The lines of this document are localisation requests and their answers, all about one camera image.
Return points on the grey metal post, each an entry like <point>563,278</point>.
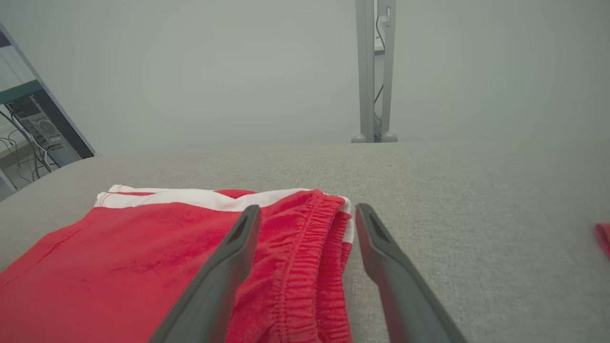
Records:
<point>366,71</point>

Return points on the black computer tower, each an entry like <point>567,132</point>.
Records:
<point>43,128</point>

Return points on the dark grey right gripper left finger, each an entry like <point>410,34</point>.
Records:
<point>209,300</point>

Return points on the red shorts with white stripes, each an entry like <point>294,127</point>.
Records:
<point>119,267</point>

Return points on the grey metal frame leg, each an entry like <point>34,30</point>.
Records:
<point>66,121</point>

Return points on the green shelf board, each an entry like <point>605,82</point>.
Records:
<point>19,91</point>

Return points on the red basketball jersey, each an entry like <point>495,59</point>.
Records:
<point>604,238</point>

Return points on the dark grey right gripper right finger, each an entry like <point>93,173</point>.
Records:
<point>405,305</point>

